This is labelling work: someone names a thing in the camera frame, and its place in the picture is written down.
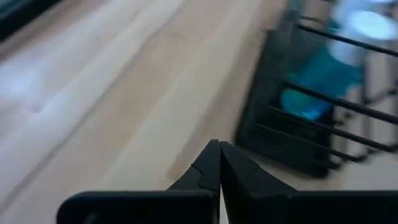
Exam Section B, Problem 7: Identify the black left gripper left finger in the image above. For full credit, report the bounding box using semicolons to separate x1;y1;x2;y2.
55;139;222;224

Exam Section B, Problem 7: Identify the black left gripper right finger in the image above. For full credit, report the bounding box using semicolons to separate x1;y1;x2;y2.
220;141;398;224

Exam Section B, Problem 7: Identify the blue mouthwash bottle white cap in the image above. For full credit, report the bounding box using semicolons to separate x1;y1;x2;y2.
279;0;398;122

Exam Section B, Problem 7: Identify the black wire caddy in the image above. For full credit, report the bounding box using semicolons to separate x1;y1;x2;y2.
234;9;398;180

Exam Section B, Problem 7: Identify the black aluminium table frame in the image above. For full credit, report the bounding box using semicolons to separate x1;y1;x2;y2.
0;0;60;41

